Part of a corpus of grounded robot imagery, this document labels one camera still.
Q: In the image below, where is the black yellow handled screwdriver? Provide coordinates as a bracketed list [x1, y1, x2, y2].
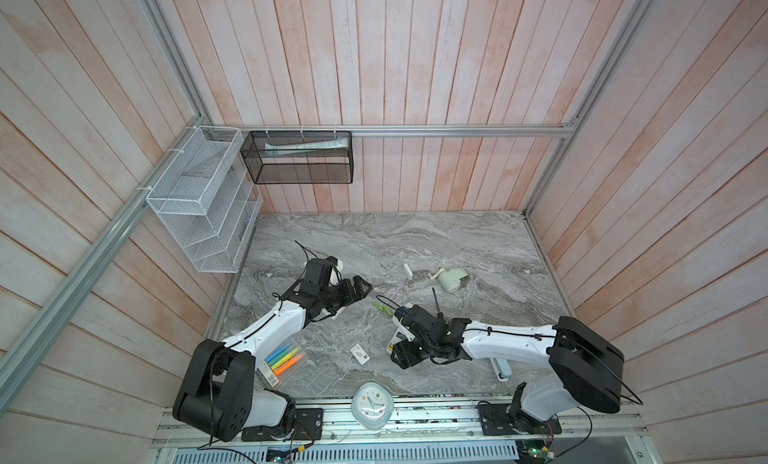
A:
[431, 287, 443, 316]

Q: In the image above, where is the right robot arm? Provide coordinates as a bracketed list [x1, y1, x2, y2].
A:
[390, 306, 624, 422]

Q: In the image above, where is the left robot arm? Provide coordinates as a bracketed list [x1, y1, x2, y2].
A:
[172, 256, 373, 442]

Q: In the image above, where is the small white red card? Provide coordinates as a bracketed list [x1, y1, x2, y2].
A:
[350, 344, 370, 365]

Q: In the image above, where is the mint green pencil sharpener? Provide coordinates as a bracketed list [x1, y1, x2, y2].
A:
[428, 267, 469, 294]

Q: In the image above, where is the white round alarm clock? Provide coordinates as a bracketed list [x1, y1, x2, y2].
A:
[351, 382, 394, 431]

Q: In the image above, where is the light blue glasses case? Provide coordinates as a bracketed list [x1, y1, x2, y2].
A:
[490, 358, 513, 382]

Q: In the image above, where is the pack of coloured highlighters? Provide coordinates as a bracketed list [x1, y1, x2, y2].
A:
[257, 343, 306, 389]

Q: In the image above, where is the white paper in basket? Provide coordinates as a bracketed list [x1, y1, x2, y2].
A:
[263, 138, 350, 158]

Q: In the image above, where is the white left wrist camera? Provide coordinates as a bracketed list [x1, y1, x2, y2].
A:
[326, 256, 343, 286]

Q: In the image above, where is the aluminium front rail frame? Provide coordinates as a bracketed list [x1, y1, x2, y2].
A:
[147, 395, 662, 463]

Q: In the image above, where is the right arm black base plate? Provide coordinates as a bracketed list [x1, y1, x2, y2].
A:
[477, 383, 562, 436]

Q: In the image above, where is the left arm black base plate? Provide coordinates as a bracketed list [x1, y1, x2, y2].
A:
[241, 407, 324, 442]

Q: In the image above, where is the black wire mesh basket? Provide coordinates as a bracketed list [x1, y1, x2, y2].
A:
[240, 130, 355, 186]

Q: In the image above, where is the white wire mesh shelf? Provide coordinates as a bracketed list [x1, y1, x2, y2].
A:
[146, 126, 263, 274]

